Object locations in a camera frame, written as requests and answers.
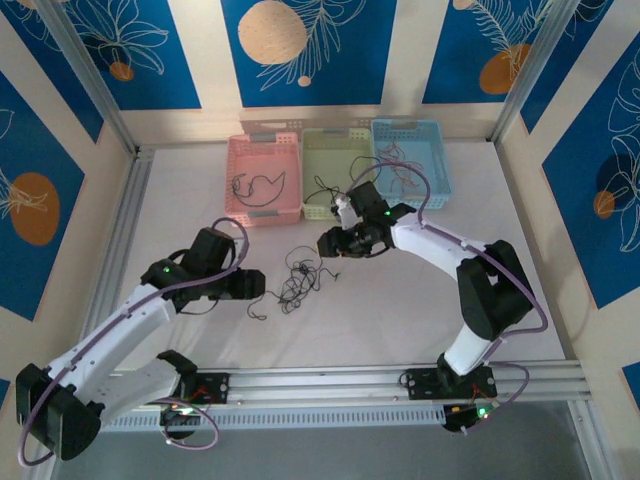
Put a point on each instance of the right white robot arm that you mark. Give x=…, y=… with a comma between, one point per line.
x=430, y=240

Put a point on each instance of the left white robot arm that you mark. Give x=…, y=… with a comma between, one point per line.
x=115, y=345

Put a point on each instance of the green perforated plastic basket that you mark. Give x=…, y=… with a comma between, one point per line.
x=330, y=155

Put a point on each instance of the blue perforated plastic basket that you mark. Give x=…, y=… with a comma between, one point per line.
x=425, y=145

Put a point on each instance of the pink perforated plastic basket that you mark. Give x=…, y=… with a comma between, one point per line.
x=265, y=155

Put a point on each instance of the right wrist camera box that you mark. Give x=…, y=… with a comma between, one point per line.
x=346, y=212

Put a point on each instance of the aluminium side rail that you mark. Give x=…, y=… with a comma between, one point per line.
x=125, y=220

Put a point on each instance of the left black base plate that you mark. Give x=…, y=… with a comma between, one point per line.
x=215, y=387

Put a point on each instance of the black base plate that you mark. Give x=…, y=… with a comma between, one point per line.
x=215, y=387
x=420, y=385

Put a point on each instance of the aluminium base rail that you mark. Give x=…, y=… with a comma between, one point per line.
x=310, y=382

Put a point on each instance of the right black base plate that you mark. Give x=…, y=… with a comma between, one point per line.
x=420, y=385

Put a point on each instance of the aluminium frame post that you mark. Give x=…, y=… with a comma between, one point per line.
x=530, y=70
x=85, y=65
x=587, y=440

